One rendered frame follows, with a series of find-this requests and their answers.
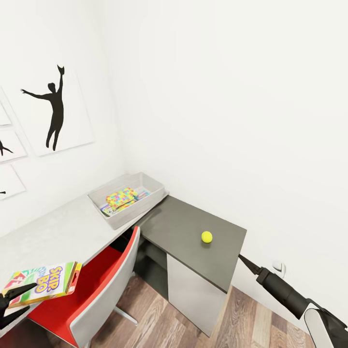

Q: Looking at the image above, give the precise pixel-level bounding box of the tennis ball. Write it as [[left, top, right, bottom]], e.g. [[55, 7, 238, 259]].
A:
[[202, 232, 213, 243]]

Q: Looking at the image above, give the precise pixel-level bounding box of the board game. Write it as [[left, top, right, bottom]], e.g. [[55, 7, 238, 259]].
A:
[[2, 261, 82, 309], [133, 190, 149, 201], [100, 204, 118, 217]]

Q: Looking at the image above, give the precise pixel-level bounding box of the toy box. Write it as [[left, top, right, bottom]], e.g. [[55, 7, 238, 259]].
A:
[[87, 172, 165, 230]]

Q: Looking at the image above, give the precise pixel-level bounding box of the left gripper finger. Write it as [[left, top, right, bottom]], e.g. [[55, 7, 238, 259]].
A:
[[0, 305, 30, 330], [4, 283, 37, 308]]

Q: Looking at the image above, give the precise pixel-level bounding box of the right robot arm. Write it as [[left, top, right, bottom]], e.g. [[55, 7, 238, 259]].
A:
[[238, 254, 348, 348]]

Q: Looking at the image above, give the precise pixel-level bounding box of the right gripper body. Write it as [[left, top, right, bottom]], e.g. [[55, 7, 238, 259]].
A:
[[256, 267, 294, 306]]

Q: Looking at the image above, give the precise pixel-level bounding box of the jigsaw puzzle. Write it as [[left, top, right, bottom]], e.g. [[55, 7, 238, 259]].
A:
[[106, 188, 138, 208], [106, 199, 135, 212]]

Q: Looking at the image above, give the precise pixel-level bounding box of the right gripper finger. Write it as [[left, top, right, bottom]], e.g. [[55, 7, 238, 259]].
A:
[[238, 254, 263, 275]]

